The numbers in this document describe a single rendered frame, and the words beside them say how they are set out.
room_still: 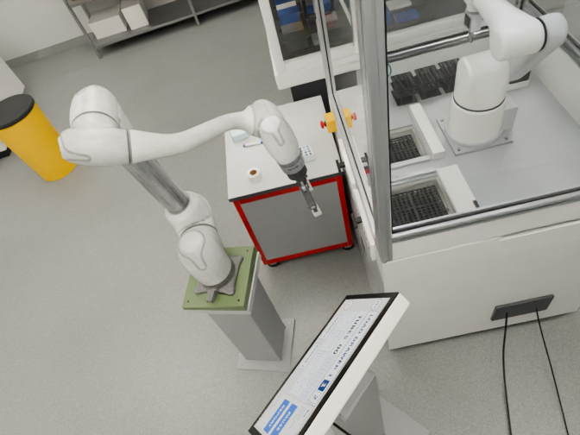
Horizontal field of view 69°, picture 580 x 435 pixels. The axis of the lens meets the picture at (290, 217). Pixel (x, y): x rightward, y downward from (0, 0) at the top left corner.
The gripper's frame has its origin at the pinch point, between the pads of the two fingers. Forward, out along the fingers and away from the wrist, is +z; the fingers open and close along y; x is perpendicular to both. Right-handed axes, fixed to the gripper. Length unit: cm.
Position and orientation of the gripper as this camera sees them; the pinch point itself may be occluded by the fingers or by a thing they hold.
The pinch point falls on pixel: (312, 201)
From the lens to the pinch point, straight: 164.4
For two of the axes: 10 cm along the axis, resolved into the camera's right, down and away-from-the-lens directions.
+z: 3.7, 5.8, 7.3
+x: 9.0, -4.0, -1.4
